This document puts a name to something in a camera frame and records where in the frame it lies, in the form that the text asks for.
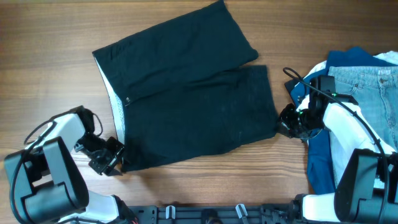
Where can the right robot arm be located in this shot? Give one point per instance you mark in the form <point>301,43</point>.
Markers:
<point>367,191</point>

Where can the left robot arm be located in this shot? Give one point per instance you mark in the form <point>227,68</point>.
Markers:
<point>45,183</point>

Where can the blue shirt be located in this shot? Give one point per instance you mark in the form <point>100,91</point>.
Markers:
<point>317,161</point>

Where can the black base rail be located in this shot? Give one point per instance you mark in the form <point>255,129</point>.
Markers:
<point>173,214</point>

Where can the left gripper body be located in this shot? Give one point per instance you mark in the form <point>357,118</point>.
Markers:
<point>106,153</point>

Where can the black shorts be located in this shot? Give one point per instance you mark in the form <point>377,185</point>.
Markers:
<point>189,87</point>

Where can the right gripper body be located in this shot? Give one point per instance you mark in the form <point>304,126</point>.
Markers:
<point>298,123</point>

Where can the black garment under pile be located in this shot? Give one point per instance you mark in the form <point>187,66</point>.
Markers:
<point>296,90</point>

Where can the light blue jeans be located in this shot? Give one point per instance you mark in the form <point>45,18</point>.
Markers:
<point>375,89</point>

